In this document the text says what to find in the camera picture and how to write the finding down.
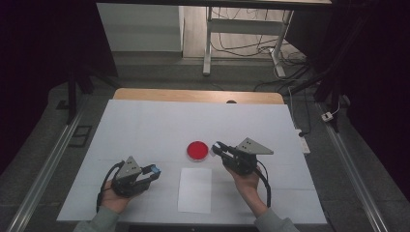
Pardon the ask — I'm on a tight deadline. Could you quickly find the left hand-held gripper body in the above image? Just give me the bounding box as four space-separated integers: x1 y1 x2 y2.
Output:
110 156 153 199

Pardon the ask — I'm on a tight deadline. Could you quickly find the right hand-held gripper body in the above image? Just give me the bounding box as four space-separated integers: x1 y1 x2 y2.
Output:
221 136 275 177

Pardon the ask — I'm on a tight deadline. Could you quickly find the white stamp body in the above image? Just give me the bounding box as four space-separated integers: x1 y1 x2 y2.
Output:
210 143 223 159

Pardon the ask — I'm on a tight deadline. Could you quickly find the red ink pad dish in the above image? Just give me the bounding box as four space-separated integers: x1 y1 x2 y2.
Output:
186 140 210 163

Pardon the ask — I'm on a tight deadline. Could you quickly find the person's right hand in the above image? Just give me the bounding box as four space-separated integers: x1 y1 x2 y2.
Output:
226 166 263 203

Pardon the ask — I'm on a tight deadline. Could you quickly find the person's left hand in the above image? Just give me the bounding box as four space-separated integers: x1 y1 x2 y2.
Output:
100 180 136 215

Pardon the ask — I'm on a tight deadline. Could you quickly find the white table cover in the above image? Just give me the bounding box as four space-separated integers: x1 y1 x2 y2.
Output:
56 99 328 225

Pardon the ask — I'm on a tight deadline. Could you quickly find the white paper sheet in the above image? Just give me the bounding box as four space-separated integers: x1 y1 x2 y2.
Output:
177 166 214 215

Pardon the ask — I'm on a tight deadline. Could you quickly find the wooden table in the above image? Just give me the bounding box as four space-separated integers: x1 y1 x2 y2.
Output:
112 87 285 105

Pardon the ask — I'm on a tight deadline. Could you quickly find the white power strip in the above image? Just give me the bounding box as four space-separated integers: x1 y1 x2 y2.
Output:
295 129 311 155

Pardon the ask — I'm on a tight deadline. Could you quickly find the black metal stand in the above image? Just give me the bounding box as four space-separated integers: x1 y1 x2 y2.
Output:
283 62 343 133
66 62 121 126

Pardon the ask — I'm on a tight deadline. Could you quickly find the white cabinet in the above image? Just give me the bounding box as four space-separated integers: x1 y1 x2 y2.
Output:
96 3 186 52

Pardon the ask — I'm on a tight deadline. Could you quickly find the black curtain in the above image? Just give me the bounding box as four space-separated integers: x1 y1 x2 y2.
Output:
0 0 118 177
285 0 410 202

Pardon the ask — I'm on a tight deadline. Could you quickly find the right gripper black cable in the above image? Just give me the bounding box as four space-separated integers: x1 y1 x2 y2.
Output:
254 159 273 209

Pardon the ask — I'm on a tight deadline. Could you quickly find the aluminium rail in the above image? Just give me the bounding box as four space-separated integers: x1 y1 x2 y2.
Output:
317 102 392 232
6 109 85 232

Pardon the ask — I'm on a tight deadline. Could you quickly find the bundle of floor cables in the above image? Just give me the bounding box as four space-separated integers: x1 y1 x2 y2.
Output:
211 8 312 93

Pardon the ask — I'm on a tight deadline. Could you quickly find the white frame desk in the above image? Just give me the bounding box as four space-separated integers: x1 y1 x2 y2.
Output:
96 0 333 78

